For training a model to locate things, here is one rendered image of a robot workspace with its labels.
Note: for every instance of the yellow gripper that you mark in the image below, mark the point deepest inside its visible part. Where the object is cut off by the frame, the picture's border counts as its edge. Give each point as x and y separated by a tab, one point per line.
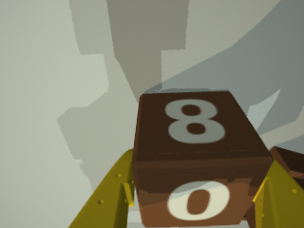
279	200

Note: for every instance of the brown number cube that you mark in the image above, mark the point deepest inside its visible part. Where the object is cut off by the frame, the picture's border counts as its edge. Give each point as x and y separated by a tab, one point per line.
250	215
197	160

